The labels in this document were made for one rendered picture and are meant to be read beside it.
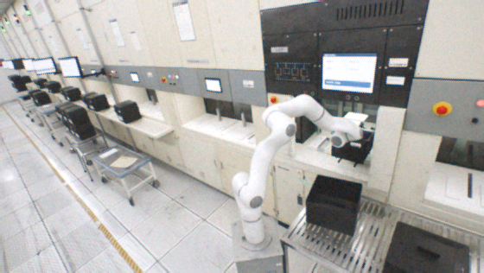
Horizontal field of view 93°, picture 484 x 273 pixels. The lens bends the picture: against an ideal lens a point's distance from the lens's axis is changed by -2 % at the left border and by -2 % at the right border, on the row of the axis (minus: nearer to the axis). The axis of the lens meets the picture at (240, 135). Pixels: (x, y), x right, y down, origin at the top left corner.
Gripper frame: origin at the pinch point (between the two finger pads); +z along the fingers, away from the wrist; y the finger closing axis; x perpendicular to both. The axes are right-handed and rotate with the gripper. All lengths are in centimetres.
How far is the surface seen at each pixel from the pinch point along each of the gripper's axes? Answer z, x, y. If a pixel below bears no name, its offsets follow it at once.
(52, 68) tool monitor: -54, 29, -495
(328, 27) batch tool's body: -10, 57, -16
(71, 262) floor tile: -165, -127, -204
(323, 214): -51, -38, 2
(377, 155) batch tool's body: -14.7, -13.1, 18.1
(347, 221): -49, -38, 15
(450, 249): -39, -38, 58
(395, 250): -53, -39, 39
